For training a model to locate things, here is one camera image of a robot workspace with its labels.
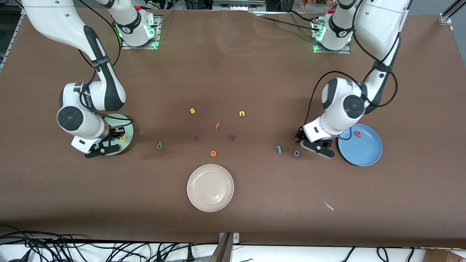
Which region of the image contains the green plate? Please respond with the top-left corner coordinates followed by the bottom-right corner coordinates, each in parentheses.
top-left (103, 114), bottom-right (134, 156)

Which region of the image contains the blue plate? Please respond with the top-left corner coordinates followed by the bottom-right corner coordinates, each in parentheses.
top-left (338, 124), bottom-right (383, 167)

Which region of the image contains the beige plate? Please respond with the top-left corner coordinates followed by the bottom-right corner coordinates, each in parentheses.
top-left (186, 164), bottom-right (234, 213)

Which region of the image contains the cardboard box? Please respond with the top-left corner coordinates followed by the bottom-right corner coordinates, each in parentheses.
top-left (424, 249), bottom-right (466, 262)

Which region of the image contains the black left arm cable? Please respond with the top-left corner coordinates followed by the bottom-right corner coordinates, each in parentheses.
top-left (304, 0), bottom-right (398, 130)

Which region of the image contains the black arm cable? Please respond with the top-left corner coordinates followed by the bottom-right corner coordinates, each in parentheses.
top-left (75, 0), bottom-right (134, 128)
top-left (304, 0), bottom-right (398, 130)

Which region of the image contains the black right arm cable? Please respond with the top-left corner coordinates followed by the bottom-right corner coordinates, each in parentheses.
top-left (75, 0), bottom-right (134, 128)

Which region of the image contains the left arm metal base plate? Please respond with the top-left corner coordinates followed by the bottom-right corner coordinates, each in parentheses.
top-left (312, 20), bottom-right (352, 54)

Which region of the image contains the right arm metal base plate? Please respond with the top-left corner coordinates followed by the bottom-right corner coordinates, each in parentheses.
top-left (121, 15), bottom-right (161, 50)

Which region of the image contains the black cable on table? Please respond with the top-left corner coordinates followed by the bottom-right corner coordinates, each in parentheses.
top-left (255, 10), bottom-right (321, 32)

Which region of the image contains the black floor cable tangle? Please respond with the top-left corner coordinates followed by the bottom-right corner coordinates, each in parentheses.
top-left (0, 225), bottom-right (219, 262)

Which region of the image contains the metal table bracket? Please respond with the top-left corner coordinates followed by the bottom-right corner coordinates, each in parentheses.
top-left (209, 232), bottom-right (240, 262)

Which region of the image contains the aluminium frame profile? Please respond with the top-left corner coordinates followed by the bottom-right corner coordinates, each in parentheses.
top-left (212, 0), bottom-right (267, 11)

